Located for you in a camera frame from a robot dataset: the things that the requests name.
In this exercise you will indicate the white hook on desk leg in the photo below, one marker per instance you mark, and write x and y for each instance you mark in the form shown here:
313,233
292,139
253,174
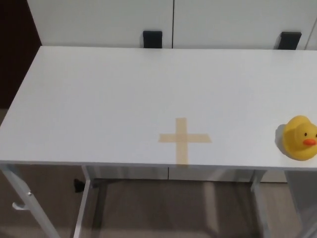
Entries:
19,204

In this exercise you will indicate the small black floor object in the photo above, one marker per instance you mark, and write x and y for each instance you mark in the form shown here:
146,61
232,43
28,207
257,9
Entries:
78,186

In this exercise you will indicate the white metal desk frame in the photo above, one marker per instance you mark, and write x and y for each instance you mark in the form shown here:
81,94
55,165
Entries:
84,198

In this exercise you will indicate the black bracket on cabinet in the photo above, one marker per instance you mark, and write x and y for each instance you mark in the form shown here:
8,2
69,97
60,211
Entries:
289,41
152,39

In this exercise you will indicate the yellow rubber duck toy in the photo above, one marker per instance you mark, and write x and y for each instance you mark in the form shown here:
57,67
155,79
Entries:
296,138

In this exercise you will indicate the white cabinet panel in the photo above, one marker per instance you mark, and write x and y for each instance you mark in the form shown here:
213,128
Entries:
99,19
237,19

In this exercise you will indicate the tan tape cross marker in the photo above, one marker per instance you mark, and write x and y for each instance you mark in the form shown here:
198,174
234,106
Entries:
181,138

